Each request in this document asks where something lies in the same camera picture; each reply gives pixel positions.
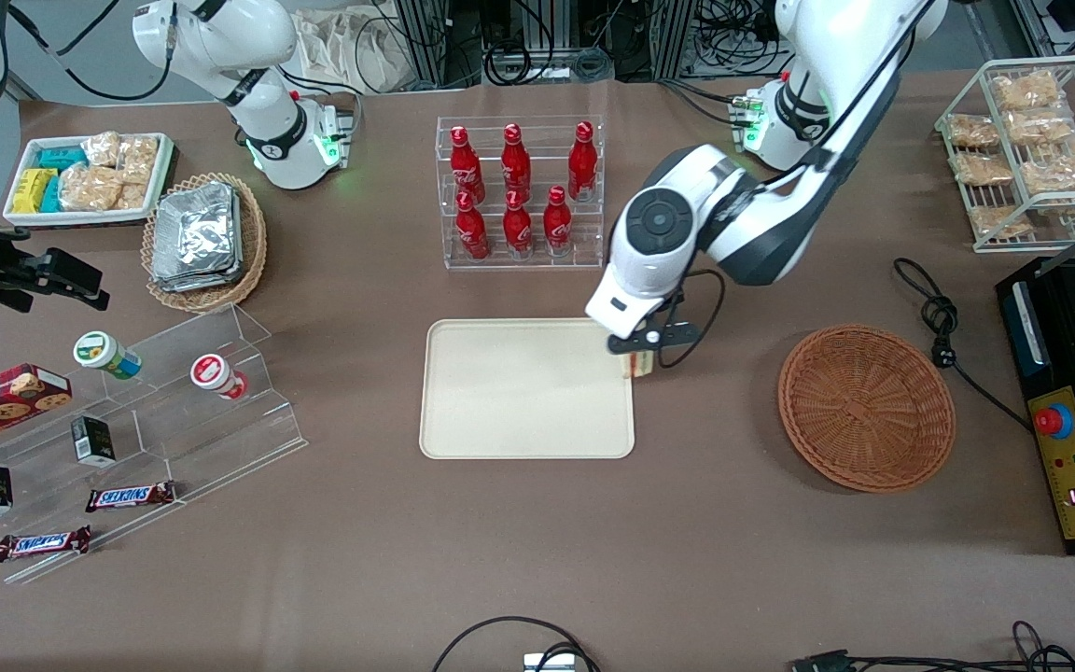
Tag beige rectangular serving tray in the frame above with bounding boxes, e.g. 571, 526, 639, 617
419, 317, 636, 461

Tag white rectangular snack tray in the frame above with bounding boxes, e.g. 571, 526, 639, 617
3, 132, 175, 229

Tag black coiled cable bundle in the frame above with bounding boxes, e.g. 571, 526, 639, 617
484, 37, 615, 87

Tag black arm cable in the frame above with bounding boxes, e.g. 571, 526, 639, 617
7, 0, 176, 103
657, 0, 936, 371

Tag light wicker basket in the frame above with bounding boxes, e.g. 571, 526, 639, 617
141, 173, 269, 315

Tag black power cable with plug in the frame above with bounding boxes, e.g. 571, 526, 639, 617
892, 258, 1035, 433

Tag red lid yogurt cup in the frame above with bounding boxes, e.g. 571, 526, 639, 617
189, 353, 250, 401

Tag Snickers chocolate bar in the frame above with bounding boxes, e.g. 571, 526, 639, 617
84, 480, 178, 514
0, 525, 93, 564

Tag green lid yogurt cup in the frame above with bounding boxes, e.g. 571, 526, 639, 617
72, 330, 143, 382

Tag black looped table cable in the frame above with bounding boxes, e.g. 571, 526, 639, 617
431, 615, 600, 672

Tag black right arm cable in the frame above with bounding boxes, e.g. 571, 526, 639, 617
7, 0, 176, 103

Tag white fabric bag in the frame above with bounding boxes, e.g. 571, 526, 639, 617
292, 7, 418, 95

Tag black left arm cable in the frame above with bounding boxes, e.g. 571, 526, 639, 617
657, 0, 936, 371

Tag clear acrylic tiered stand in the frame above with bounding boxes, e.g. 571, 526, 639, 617
0, 303, 309, 587

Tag red cola bottle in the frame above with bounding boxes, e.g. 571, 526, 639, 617
455, 191, 493, 261
502, 189, 535, 259
567, 121, 598, 203
542, 185, 574, 256
449, 126, 486, 203
500, 123, 533, 200

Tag clear acrylic bottle rack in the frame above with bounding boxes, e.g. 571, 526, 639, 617
436, 115, 607, 272

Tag aluminium frame post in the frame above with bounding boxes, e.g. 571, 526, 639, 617
653, 0, 698, 81
395, 0, 451, 91

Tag black cable with connector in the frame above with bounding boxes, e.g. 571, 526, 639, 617
789, 620, 1075, 672

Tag black left base cables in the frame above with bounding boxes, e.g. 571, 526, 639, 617
657, 78, 755, 128

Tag silver foil container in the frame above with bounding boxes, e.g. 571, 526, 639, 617
152, 182, 240, 270
150, 252, 245, 293

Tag white wire rack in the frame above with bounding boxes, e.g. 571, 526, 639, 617
933, 56, 1075, 255

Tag brown round wicker basket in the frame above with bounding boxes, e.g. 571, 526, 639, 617
777, 324, 956, 494

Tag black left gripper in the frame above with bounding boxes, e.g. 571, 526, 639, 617
607, 294, 699, 357

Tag red emergency stop button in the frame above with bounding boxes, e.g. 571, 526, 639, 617
1034, 405, 1075, 441

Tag yellow snack packet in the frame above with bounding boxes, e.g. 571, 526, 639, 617
12, 168, 58, 215

